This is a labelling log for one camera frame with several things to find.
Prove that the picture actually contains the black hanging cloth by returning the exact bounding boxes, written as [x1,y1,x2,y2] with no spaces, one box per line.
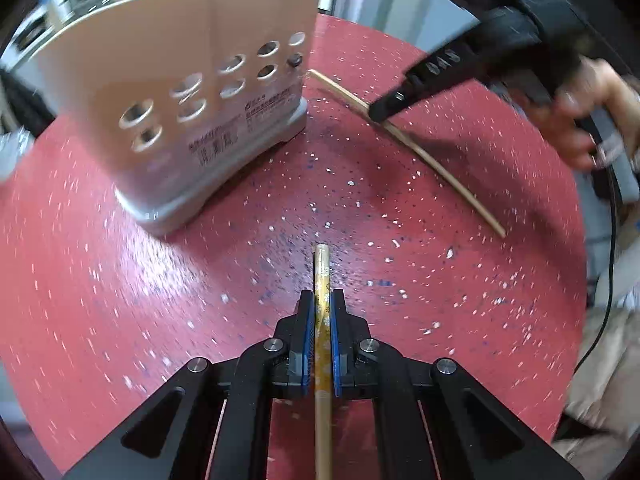
[0,67,57,137]

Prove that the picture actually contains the person's beige pants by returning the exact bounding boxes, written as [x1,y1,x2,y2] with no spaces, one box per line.
[562,305,640,463]

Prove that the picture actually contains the clear plastic bags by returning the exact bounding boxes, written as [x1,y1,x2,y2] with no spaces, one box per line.
[0,127,37,182]

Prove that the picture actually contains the beige plastic utensil holder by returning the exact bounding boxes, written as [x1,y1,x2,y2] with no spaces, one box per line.
[37,0,331,237]

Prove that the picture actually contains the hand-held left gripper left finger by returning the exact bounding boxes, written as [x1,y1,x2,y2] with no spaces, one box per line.
[62,289,317,480]

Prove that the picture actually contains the wooden chopstick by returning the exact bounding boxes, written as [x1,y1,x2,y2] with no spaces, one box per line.
[307,69,507,239]
[312,244,334,480]

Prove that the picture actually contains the person's right hand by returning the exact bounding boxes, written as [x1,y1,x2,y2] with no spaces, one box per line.
[525,57,640,172]

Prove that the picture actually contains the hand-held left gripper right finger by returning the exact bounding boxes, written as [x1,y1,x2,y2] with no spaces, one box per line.
[329,289,583,480]

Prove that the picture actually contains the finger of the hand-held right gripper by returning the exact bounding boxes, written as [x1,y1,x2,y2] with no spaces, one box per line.
[369,22,503,122]

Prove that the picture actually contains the black cable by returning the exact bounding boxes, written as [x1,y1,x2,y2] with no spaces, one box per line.
[570,157,620,377]

